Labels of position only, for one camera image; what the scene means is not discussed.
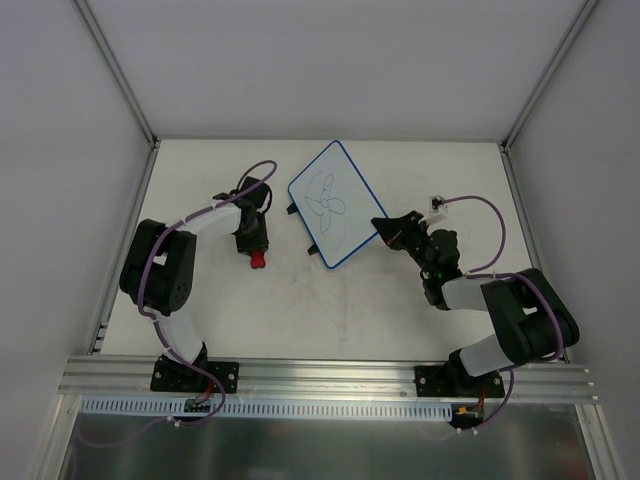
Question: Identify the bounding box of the white slotted cable duct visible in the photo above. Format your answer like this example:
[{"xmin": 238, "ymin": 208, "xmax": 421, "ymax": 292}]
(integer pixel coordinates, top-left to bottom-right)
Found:
[{"xmin": 79, "ymin": 396, "xmax": 453, "ymax": 423}]

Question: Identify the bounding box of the blue framed whiteboard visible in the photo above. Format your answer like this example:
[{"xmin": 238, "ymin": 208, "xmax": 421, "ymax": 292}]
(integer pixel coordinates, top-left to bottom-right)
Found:
[{"xmin": 287, "ymin": 140, "xmax": 388, "ymax": 270}]

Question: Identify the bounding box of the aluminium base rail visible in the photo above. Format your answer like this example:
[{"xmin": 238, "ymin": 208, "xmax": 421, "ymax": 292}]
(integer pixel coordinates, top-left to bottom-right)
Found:
[{"xmin": 58, "ymin": 355, "xmax": 600, "ymax": 404}]

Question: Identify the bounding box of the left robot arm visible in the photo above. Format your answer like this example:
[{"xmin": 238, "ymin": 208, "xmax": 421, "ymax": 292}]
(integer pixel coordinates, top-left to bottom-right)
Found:
[{"xmin": 119, "ymin": 176, "xmax": 272, "ymax": 394}]

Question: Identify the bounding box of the red bone-shaped eraser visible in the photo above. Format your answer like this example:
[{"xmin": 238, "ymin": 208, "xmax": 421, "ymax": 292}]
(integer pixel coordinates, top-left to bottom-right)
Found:
[{"xmin": 250, "ymin": 249, "xmax": 266, "ymax": 270}]

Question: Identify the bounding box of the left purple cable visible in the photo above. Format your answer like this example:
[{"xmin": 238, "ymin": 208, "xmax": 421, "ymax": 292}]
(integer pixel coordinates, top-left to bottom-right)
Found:
[{"xmin": 74, "ymin": 159, "xmax": 279, "ymax": 446}]

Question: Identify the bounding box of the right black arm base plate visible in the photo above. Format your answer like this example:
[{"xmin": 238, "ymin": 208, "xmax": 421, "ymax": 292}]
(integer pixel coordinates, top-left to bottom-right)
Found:
[{"xmin": 414, "ymin": 365, "xmax": 505, "ymax": 399}]

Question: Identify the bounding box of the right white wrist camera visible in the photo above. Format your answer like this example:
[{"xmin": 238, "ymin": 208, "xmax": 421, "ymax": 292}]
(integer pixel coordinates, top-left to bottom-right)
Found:
[{"xmin": 423, "ymin": 195, "xmax": 448, "ymax": 225}]

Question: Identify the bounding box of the left aluminium frame post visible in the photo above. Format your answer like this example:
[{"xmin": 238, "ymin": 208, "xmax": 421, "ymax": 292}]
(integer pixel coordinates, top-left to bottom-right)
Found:
[{"xmin": 70, "ymin": 0, "xmax": 158, "ymax": 147}]

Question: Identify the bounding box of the aluminium frame post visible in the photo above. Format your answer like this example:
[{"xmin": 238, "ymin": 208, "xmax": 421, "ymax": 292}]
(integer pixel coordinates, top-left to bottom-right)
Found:
[
  {"xmin": 70, "ymin": 0, "xmax": 158, "ymax": 147},
  {"xmin": 501, "ymin": 0, "xmax": 601, "ymax": 151}
]

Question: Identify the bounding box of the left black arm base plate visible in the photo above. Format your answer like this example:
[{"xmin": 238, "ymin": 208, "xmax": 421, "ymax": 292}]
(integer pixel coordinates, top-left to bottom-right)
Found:
[{"xmin": 150, "ymin": 356, "xmax": 240, "ymax": 394}]

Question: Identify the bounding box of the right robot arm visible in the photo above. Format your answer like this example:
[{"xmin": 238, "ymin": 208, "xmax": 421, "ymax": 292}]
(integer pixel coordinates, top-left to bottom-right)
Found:
[{"xmin": 371, "ymin": 211, "xmax": 580, "ymax": 398}]

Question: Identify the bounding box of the right aluminium frame post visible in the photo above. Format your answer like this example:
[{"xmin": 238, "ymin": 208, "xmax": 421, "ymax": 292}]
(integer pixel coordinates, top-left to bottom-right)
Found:
[{"xmin": 501, "ymin": 0, "xmax": 601, "ymax": 151}]

